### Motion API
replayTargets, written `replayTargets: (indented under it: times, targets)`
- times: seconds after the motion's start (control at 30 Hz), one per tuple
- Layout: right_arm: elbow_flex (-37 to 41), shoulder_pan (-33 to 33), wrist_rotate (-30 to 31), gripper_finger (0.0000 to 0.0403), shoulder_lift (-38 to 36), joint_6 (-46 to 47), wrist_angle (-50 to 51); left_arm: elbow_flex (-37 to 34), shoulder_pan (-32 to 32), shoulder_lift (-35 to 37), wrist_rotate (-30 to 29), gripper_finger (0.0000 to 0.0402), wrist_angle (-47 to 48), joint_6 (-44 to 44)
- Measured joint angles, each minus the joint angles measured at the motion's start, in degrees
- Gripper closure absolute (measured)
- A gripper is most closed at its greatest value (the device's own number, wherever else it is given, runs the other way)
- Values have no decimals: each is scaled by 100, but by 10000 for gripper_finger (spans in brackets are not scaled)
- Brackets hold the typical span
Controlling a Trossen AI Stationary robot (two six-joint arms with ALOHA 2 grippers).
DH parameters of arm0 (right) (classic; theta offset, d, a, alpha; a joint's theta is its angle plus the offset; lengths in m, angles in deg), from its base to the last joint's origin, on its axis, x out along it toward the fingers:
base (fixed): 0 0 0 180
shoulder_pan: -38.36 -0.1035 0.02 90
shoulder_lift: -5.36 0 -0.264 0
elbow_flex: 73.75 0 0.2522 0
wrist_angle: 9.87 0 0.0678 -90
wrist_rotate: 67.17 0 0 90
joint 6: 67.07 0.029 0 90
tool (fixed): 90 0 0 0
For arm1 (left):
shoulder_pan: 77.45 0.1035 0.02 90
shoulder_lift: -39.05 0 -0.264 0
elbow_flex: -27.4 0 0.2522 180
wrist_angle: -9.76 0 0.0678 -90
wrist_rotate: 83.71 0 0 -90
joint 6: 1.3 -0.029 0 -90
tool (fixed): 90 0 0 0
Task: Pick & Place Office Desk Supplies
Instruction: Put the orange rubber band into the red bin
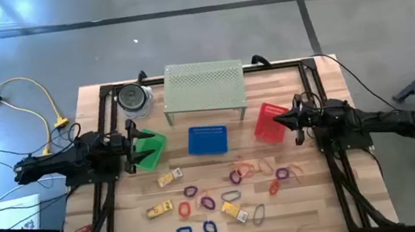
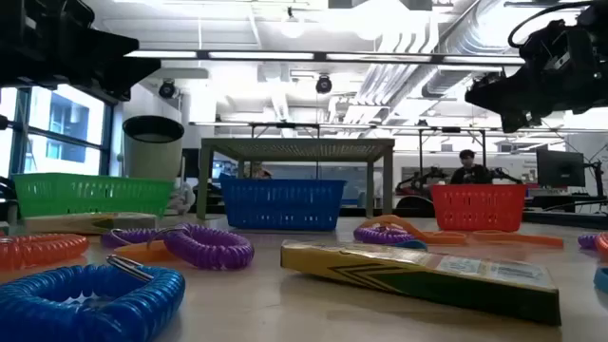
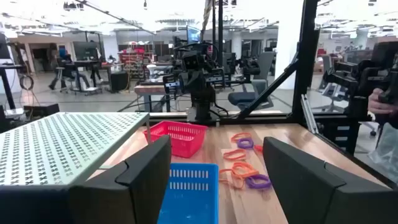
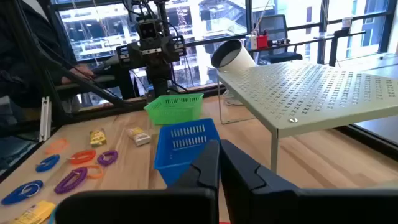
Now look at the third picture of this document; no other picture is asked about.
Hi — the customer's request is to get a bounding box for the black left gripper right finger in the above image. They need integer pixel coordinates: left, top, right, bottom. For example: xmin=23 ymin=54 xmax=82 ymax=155
xmin=262 ymin=136 xmax=398 ymax=224

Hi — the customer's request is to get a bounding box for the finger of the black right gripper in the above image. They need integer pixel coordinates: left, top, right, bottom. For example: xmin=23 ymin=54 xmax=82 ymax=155
xmin=213 ymin=67 xmax=226 ymax=91
xmin=162 ymin=73 xmax=180 ymax=95

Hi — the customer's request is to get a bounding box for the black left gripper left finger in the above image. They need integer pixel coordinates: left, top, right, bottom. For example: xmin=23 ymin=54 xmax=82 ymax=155
xmin=68 ymin=134 xmax=173 ymax=224

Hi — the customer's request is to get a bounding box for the grey office chair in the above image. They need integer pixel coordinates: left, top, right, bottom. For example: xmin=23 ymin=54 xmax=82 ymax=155
xmin=310 ymin=54 xmax=351 ymax=113
xmin=228 ymin=51 xmax=277 ymax=112

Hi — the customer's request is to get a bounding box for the black standing desk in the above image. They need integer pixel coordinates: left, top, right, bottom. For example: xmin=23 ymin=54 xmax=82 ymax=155
xmin=0 ymin=32 xmax=25 ymax=110

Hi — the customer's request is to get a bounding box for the wooden table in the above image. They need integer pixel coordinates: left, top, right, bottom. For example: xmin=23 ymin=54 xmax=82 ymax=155
xmin=134 ymin=83 xmax=175 ymax=113

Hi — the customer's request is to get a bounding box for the red storage shelf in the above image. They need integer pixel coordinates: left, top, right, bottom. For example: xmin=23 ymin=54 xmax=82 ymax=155
xmin=118 ymin=46 xmax=146 ymax=80

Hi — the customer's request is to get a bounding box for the blue lit monitor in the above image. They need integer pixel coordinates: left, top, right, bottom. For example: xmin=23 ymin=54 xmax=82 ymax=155
xmin=186 ymin=25 xmax=201 ymax=44

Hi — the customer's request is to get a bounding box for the black box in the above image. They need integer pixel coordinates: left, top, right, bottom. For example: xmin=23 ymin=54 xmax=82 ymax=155
xmin=110 ymin=70 xmax=129 ymax=93

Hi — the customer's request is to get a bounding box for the blue plastic basket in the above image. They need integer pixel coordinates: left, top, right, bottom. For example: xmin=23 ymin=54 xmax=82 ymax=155
xmin=157 ymin=162 xmax=220 ymax=224

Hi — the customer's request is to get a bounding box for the black drawer cabinet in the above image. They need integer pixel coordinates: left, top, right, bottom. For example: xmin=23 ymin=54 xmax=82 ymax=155
xmin=313 ymin=114 xmax=374 ymax=156

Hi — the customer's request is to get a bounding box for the red plastic basket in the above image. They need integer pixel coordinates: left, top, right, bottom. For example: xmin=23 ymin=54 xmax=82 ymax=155
xmin=142 ymin=120 xmax=208 ymax=159

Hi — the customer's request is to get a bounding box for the teal patterned cloth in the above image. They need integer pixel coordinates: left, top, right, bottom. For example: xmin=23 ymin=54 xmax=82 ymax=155
xmin=368 ymin=122 xmax=398 ymax=184

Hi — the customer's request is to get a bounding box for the green perforated metal shelf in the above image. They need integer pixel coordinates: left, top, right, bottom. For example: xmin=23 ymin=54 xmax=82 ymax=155
xmin=0 ymin=111 xmax=152 ymax=187

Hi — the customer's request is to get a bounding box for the black computer monitor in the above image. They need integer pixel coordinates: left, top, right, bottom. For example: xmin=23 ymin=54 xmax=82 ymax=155
xmin=72 ymin=41 xmax=101 ymax=62

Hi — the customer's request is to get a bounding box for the person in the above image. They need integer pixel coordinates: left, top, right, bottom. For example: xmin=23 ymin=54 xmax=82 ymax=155
xmin=48 ymin=53 xmax=105 ymax=91

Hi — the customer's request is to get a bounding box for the person's hand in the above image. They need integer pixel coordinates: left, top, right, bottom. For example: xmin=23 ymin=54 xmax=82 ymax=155
xmin=368 ymin=88 xmax=398 ymax=116

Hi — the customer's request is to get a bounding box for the black case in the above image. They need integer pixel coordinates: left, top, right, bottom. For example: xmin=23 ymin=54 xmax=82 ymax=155
xmin=23 ymin=103 xmax=60 ymax=121

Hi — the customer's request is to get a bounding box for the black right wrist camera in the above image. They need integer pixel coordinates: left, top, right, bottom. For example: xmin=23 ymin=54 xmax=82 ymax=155
xmin=182 ymin=50 xmax=206 ymax=72

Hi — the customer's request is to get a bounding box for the silver aluminium bracket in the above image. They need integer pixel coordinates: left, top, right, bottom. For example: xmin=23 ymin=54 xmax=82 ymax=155
xmin=300 ymin=94 xmax=318 ymax=135

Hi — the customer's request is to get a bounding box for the black aluminium frame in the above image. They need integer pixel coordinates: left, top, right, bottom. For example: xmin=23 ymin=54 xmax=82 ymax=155
xmin=148 ymin=0 xmax=398 ymax=189

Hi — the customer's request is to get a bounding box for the coiled black cable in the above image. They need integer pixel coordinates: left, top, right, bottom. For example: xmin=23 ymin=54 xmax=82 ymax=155
xmin=19 ymin=74 xmax=35 ymax=91

